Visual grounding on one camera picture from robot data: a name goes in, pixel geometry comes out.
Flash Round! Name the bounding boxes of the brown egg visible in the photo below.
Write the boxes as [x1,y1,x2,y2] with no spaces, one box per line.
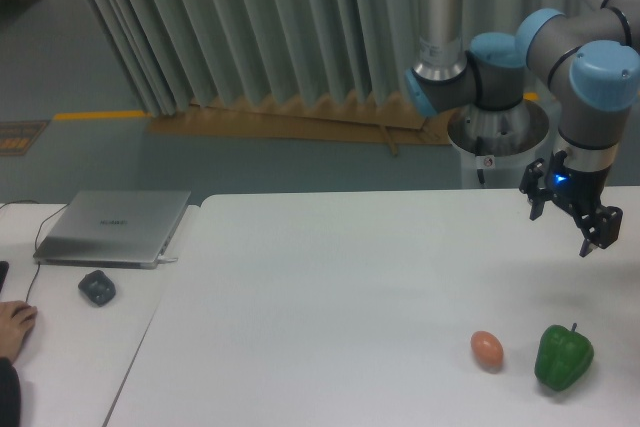
[470,331,504,368]

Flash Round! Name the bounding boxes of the person's hand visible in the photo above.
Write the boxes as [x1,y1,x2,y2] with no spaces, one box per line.
[0,301,38,363]

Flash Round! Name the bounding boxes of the black cable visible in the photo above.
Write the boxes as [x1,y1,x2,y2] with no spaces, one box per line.
[0,199,76,306]

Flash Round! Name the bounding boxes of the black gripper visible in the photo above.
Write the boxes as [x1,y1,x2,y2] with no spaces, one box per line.
[519,151,623,257]

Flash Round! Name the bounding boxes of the silver closed laptop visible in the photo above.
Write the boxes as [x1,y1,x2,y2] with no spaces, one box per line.
[33,190,190,268]

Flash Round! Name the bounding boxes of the white usb plug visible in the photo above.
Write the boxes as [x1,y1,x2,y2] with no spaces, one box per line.
[157,256,179,264]

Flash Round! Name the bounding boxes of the dark sleeved forearm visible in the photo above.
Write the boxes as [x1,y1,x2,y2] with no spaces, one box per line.
[0,357,21,427]

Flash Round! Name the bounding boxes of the brown cardboard sheet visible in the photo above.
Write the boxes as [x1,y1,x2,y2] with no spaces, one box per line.
[148,91,457,155]

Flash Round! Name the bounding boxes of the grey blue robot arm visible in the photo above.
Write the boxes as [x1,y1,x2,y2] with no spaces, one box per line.
[405,0,639,255]

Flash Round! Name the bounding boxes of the dark grey controller puck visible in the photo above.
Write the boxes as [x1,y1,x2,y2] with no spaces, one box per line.
[78,270,117,307]

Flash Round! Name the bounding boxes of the pale green pleated curtain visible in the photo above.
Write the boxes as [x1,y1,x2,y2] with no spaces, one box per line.
[64,0,566,116]

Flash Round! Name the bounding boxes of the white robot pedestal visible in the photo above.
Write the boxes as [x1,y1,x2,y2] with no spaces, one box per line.
[447,99,550,189]

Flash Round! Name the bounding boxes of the green bell pepper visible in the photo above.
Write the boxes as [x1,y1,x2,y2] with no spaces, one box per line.
[534,323,595,392]

